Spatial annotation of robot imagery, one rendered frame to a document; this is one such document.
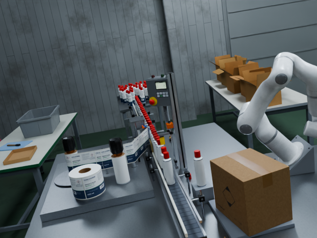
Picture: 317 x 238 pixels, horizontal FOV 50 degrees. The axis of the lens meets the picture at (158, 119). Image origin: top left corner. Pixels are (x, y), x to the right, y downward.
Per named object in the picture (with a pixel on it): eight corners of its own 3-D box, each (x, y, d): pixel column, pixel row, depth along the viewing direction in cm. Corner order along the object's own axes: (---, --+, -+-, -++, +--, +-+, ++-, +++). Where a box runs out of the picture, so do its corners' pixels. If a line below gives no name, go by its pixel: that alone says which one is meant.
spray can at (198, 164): (196, 183, 193) (191, 149, 187) (204, 182, 193) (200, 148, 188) (198, 187, 188) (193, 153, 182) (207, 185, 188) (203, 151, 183)
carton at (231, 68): (220, 90, 483) (216, 63, 473) (250, 84, 485) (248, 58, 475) (229, 96, 440) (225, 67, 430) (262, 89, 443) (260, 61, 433)
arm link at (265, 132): (261, 147, 207) (232, 123, 203) (264, 128, 221) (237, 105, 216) (276, 138, 199) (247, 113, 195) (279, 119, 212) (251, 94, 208)
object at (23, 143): (7, 143, 386) (7, 142, 386) (32, 141, 379) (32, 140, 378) (-6, 151, 364) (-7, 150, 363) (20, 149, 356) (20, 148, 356)
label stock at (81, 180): (79, 203, 202) (73, 181, 198) (70, 191, 219) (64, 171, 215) (110, 191, 210) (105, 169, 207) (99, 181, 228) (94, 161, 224)
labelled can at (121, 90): (120, 99, 488) (117, 85, 483) (158, 91, 494) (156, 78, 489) (121, 106, 444) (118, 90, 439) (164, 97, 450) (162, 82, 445)
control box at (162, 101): (155, 103, 240) (151, 76, 235) (178, 102, 232) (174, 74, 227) (149, 107, 231) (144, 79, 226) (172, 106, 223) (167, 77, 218)
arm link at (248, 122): (254, 123, 212) (250, 141, 200) (236, 115, 212) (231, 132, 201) (299, 60, 177) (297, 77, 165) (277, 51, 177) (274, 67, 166)
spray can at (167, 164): (166, 182, 209) (160, 151, 204) (174, 181, 209) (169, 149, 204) (167, 186, 204) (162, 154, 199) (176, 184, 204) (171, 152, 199)
